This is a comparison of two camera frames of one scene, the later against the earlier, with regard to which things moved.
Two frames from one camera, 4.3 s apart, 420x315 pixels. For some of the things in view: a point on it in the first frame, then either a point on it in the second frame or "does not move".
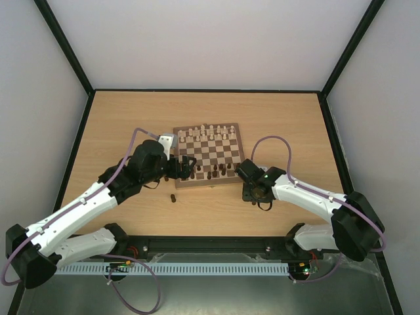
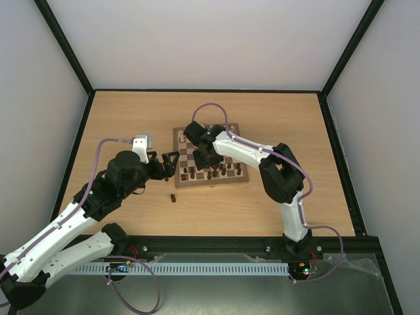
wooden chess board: x=217 y=149 does not move
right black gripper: x=251 y=195 to x=203 y=156
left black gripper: x=185 y=172 to x=159 y=173
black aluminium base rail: x=144 y=248 does not move
